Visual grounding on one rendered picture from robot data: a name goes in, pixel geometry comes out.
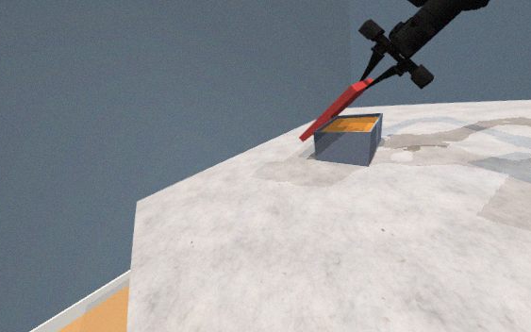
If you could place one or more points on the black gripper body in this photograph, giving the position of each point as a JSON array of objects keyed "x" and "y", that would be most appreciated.
[{"x": 411, "y": 38}]

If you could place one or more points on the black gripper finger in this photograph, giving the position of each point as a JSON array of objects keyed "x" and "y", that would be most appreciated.
[
  {"x": 375, "y": 58},
  {"x": 391, "y": 71}
]

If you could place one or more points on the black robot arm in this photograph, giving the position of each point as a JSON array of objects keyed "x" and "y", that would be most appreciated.
[{"x": 443, "y": 10}]

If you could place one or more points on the red square slab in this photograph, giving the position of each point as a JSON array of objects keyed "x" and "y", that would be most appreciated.
[{"x": 344, "y": 101}]

